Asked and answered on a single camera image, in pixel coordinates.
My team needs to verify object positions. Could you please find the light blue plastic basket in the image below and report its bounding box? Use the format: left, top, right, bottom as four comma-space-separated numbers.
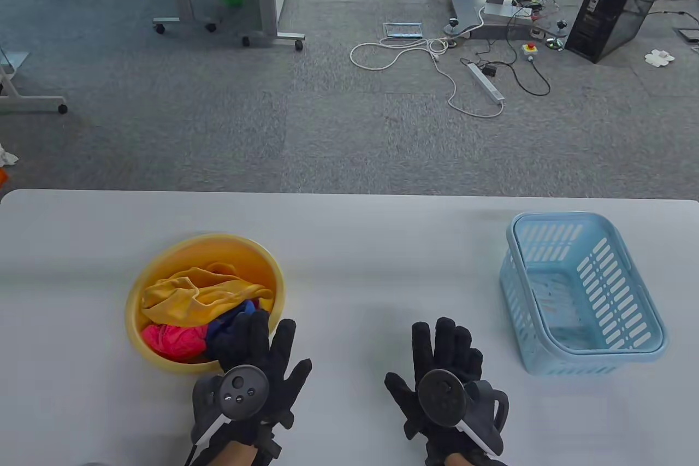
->
500, 211, 669, 377

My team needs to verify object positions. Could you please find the blue square towel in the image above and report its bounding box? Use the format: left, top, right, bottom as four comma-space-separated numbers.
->
205, 299, 257, 357

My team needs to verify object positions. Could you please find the black computer tower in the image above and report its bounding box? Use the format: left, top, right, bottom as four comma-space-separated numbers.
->
564, 0, 678, 64

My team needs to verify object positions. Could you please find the person's left hand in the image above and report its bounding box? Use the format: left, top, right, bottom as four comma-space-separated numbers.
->
192, 309, 313, 455

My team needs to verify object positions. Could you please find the white power strip with cable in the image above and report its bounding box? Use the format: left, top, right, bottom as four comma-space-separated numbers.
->
349, 6, 506, 119

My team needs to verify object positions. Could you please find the yellow plastic basin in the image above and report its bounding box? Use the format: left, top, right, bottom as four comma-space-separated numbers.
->
125, 234, 286, 376

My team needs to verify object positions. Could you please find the silver floor outlet box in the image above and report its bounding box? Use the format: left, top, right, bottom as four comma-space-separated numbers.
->
382, 22, 424, 40

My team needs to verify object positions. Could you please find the pink square towel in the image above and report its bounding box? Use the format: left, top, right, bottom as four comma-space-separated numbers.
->
142, 323, 209, 363

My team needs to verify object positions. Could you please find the grey wheeled table foot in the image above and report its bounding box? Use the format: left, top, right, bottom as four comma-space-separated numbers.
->
0, 45, 69, 115

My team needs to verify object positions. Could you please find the person's left forearm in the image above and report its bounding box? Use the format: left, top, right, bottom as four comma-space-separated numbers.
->
210, 444, 260, 466

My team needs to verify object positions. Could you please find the yellow square towel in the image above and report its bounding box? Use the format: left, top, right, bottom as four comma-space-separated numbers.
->
141, 264, 275, 327

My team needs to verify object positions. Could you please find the person's right hand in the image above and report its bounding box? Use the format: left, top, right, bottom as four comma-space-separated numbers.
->
384, 316, 511, 466

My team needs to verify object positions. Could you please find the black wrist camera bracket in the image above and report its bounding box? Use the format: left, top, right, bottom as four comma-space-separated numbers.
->
256, 425, 283, 461

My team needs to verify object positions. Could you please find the black cable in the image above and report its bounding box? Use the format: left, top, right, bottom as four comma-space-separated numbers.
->
459, 43, 552, 97

